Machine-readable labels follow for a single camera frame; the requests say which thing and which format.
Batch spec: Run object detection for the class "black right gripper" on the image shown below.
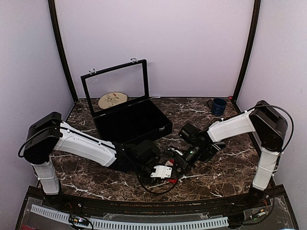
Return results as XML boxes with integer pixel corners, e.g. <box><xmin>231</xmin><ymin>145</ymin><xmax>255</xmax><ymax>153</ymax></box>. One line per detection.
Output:
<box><xmin>172</xmin><ymin>143</ymin><xmax>208</xmax><ymax>178</ymax></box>

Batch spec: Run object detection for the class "red white sock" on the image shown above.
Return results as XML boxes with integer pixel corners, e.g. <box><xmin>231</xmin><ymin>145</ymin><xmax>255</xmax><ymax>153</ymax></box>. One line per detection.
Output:
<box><xmin>165</xmin><ymin>159</ymin><xmax>179</xmax><ymax>184</ymax></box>

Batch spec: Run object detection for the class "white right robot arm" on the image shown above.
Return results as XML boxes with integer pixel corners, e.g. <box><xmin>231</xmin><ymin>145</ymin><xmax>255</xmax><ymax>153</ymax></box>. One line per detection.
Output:
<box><xmin>173</xmin><ymin>100</ymin><xmax>288</xmax><ymax>208</ymax></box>

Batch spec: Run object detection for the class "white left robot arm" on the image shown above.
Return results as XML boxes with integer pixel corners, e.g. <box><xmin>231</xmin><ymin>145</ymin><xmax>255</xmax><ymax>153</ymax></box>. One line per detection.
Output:
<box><xmin>18</xmin><ymin>112</ymin><xmax>179</xmax><ymax>209</ymax></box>

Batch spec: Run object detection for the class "black striped sock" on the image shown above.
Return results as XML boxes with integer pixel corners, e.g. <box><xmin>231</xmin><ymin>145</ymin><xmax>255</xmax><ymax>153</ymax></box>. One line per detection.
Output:
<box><xmin>212</xmin><ymin>141</ymin><xmax>226</xmax><ymax>151</ymax></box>

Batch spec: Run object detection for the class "dark blue mug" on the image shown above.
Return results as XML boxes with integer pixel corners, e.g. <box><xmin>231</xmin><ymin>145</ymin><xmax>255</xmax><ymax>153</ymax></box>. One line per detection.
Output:
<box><xmin>207</xmin><ymin>98</ymin><xmax>227</xmax><ymax>116</ymax></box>

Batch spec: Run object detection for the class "black glass-lid display case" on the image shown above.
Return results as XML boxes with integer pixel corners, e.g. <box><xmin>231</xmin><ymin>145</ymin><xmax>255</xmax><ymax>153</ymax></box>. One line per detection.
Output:
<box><xmin>81</xmin><ymin>58</ymin><xmax>173</xmax><ymax>144</ymax></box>

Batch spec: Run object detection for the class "round beige decorated plate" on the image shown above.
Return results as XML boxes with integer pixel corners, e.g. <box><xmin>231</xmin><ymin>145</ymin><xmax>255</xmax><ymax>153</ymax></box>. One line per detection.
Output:
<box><xmin>98</xmin><ymin>92</ymin><xmax>128</xmax><ymax>109</ymax></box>

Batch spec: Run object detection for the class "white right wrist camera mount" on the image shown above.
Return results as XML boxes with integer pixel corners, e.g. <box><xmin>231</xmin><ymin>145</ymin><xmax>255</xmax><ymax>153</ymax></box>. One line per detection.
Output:
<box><xmin>167</xmin><ymin>148</ymin><xmax>183</xmax><ymax>156</ymax></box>

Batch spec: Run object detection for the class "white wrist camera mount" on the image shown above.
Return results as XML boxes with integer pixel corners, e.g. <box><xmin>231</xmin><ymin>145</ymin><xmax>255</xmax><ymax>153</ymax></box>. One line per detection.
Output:
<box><xmin>150</xmin><ymin>165</ymin><xmax>172</xmax><ymax>179</ymax></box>
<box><xmin>167</xmin><ymin>148</ymin><xmax>183</xmax><ymax>156</ymax></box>

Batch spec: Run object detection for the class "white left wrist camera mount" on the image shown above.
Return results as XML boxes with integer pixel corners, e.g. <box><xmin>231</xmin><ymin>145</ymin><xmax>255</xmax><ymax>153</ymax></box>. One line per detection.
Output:
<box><xmin>150</xmin><ymin>165</ymin><xmax>172</xmax><ymax>179</ymax></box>

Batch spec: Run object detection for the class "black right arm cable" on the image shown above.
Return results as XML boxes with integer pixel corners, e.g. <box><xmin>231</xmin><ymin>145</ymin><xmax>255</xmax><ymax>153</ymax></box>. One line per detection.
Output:
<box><xmin>220</xmin><ymin>104</ymin><xmax>295</xmax><ymax>168</ymax></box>

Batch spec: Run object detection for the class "black curved front rail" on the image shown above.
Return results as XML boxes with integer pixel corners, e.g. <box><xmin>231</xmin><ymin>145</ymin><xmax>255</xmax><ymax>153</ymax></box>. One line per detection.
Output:
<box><xmin>19</xmin><ymin>185</ymin><xmax>293</xmax><ymax>217</ymax></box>

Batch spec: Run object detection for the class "right black frame post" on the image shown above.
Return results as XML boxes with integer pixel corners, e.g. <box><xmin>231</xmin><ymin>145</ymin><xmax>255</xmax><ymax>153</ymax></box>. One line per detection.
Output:
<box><xmin>232</xmin><ymin>0</ymin><xmax>261</xmax><ymax>102</ymax></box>

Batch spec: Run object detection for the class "black frame post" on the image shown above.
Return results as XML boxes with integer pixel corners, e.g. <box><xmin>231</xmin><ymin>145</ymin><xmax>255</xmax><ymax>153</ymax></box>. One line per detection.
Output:
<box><xmin>232</xmin><ymin>0</ymin><xmax>261</xmax><ymax>102</ymax></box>
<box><xmin>47</xmin><ymin>0</ymin><xmax>78</xmax><ymax>103</ymax></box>

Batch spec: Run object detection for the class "white slotted cable duct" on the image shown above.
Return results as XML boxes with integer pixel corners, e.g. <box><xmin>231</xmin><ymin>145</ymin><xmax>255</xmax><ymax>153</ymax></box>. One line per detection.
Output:
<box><xmin>30</xmin><ymin>205</ymin><xmax>229</xmax><ymax>230</ymax></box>

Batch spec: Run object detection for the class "left black frame post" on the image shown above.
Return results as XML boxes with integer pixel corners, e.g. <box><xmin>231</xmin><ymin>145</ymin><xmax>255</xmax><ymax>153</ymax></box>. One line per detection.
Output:
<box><xmin>47</xmin><ymin>0</ymin><xmax>78</xmax><ymax>103</ymax></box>

